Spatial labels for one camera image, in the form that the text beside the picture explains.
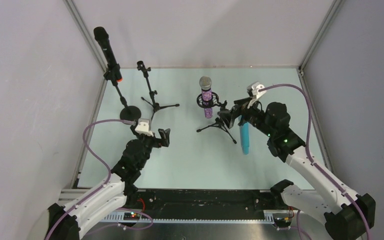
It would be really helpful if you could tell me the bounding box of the blue microphone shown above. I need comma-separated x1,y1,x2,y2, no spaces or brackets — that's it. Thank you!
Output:
239,123,250,155

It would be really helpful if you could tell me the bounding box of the shock mount tripod stand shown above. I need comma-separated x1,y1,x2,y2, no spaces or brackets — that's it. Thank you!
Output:
196,92,237,144

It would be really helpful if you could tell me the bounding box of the black round base stand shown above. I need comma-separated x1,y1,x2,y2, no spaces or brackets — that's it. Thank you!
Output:
103,63,142,121

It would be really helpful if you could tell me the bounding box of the purple glitter microphone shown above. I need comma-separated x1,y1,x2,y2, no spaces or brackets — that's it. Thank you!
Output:
199,76,213,119

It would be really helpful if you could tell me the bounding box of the black microphone orange end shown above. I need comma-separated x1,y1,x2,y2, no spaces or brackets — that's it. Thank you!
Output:
93,26,123,86

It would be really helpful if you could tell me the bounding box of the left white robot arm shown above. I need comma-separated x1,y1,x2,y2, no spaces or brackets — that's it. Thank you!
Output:
44,126,171,240

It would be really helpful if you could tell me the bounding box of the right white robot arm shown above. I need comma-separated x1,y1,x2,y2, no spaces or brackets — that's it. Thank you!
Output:
218,98,376,240

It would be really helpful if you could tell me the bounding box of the tall black tripod stand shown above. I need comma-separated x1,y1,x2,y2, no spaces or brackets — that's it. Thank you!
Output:
136,60,180,120

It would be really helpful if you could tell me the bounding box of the left circuit board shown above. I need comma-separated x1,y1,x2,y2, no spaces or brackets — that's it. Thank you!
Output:
123,211,141,221

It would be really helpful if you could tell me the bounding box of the circuit board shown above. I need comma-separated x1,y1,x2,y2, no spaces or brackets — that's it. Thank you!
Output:
273,217,292,231
123,211,141,221

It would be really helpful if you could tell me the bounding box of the right circuit board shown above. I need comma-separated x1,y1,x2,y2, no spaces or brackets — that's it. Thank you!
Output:
273,217,292,231

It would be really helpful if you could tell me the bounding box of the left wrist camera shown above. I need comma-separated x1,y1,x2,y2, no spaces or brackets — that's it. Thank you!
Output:
134,118,155,137

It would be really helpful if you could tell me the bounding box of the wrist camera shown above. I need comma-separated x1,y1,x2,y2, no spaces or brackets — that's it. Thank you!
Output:
247,81,267,109
134,118,155,137

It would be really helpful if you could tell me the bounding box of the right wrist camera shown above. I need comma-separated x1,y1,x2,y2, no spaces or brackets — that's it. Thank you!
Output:
247,81,267,109

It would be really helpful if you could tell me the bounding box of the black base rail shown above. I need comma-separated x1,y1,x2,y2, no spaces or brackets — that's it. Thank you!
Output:
107,188,304,221

